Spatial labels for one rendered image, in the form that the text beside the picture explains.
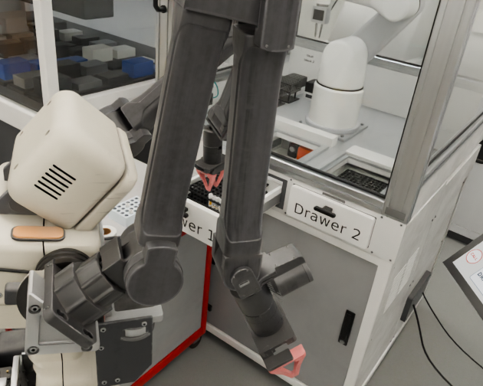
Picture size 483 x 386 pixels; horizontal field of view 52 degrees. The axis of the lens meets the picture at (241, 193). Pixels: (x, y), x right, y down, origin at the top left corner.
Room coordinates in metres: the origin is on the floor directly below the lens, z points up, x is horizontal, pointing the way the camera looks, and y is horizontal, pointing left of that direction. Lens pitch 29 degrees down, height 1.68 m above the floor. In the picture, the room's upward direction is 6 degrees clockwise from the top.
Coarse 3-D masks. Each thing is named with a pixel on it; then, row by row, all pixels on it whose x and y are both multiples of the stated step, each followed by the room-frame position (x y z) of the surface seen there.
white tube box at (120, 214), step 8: (128, 200) 1.42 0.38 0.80; (136, 200) 1.43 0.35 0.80; (120, 208) 1.37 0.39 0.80; (128, 208) 1.37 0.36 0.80; (136, 208) 1.38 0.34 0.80; (112, 216) 1.35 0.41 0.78; (120, 216) 1.33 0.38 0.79; (128, 216) 1.33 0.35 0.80; (120, 224) 1.33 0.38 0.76; (128, 224) 1.32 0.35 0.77
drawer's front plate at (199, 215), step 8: (192, 208) 1.23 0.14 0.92; (200, 208) 1.21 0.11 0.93; (208, 208) 1.22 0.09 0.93; (192, 216) 1.23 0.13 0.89; (200, 216) 1.21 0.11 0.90; (208, 216) 1.20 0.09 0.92; (216, 216) 1.18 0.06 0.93; (192, 224) 1.23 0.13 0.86; (200, 224) 1.21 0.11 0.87; (208, 224) 1.19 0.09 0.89; (192, 232) 1.22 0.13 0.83; (200, 232) 1.21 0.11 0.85; (208, 232) 1.19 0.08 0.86; (208, 240) 1.19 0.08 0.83
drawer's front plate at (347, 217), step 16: (304, 192) 1.39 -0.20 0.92; (288, 208) 1.41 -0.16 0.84; (304, 208) 1.38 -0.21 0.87; (336, 208) 1.32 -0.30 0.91; (352, 208) 1.31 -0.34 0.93; (320, 224) 1.35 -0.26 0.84; (336, 224) 1.32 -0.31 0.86; (352, 224) 1.29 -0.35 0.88; (368, 224) 1.26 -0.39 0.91; (352, 240) 1.28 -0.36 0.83; (368, 240) 1.26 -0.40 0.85
